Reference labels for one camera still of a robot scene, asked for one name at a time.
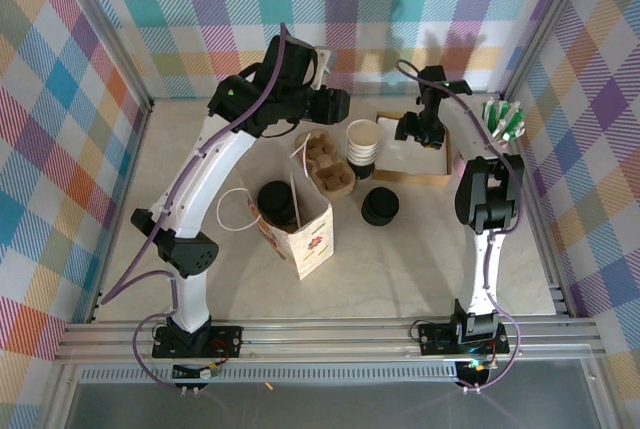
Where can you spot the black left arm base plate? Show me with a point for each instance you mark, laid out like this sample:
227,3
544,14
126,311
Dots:
227,336

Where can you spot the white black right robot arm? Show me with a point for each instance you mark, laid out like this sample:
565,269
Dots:
480,274

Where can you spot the right small circuit board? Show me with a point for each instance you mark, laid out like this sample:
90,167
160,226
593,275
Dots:
475,366

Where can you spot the white printed paper bag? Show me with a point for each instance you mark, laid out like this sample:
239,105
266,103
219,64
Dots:
312,244

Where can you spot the stack of paper coffee cups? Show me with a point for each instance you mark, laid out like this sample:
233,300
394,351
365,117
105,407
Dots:
362,136

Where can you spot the small circuit board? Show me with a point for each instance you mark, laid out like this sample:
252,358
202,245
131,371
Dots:
207,373
475,366

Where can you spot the aluminium left side rail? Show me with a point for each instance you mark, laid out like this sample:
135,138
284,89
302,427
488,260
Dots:
133,159

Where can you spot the aluminium rail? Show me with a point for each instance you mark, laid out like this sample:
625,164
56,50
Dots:
542,219
133,159
325,336

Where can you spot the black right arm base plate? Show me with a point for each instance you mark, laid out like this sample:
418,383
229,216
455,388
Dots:
435,339

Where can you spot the black plastic cup lid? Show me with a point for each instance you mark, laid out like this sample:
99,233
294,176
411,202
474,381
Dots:
275,199

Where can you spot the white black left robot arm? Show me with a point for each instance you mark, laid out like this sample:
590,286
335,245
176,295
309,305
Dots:
210,174

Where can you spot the aluminium right side rail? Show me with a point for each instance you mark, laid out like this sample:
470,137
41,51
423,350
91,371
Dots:
542,219

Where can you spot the left small circuit board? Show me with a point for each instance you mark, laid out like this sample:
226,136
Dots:
207,373

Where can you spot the brown cardboard napkin tray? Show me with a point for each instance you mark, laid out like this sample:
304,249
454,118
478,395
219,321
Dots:
400,178

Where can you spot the stack of black cup lids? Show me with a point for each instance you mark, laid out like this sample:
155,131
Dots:
380,206

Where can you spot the green white wrapped straw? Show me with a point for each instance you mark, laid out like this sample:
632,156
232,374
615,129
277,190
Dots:
515,121
501,116
489,116

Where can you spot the aluminium front rail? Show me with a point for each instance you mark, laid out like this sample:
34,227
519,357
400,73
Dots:
325,336

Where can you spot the aluminium left corner post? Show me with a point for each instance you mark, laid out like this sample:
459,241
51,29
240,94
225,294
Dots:
108,24

